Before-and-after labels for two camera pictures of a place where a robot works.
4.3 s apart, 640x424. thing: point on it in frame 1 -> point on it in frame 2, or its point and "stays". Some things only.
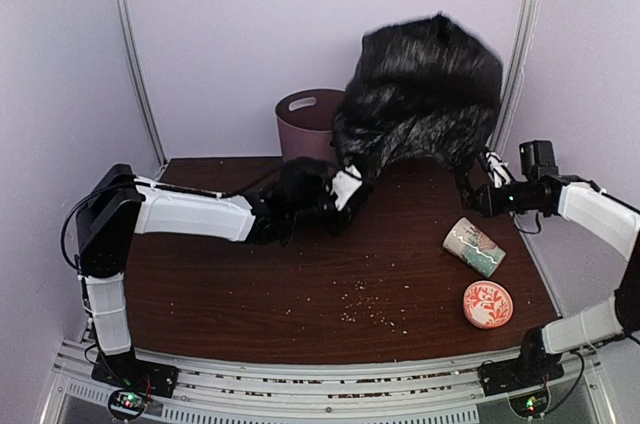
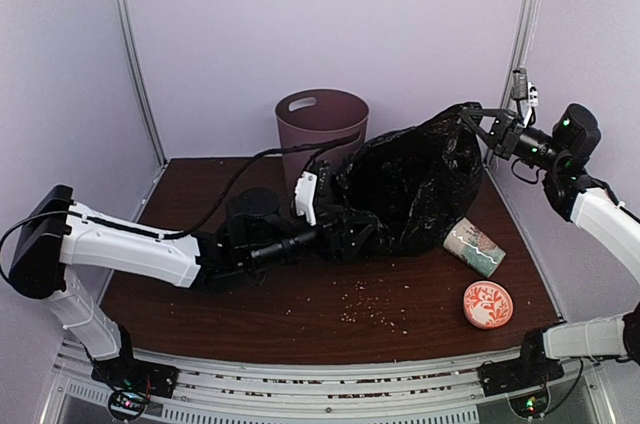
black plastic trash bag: [425, 88] -> [414, 181]
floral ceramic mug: [474, 246] stays
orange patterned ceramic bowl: [488, 304] stays
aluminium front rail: [396, 394] stays
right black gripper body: [524, 198] -> [508, 139]
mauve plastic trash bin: [305, 120] stays
